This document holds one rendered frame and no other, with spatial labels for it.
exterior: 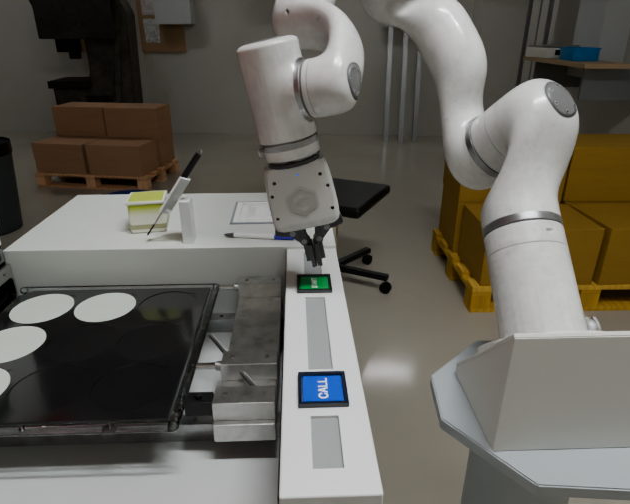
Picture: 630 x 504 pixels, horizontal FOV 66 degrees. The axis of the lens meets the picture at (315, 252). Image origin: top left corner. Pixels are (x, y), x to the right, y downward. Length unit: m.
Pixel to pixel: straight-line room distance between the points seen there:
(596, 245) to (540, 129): 2.02
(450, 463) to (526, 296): 1.18
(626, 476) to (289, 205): 0.57
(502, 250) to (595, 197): 2.45
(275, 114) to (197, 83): 6.88
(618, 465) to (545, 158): 0.44
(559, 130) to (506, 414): 0.43
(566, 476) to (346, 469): 0.34
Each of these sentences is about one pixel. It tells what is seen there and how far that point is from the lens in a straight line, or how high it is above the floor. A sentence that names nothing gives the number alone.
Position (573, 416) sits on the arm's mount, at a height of 0.88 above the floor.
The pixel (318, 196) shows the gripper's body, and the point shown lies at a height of 1.12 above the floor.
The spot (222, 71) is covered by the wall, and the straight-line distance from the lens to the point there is 7.44.
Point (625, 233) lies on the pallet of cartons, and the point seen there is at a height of 0.44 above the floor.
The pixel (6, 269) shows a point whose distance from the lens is 1.07.
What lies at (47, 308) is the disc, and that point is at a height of 0.90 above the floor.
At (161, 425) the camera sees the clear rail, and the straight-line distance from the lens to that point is 0.66.
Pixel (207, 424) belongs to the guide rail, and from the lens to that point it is 0.72.
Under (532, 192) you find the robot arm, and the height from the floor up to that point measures 1.11.
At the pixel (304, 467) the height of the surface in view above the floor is 0.96.
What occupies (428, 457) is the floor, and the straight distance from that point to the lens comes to 1.87.
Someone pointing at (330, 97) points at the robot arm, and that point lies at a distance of 0.64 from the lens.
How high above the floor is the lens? 1.33
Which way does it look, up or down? 24 degrees down
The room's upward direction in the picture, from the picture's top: straight up
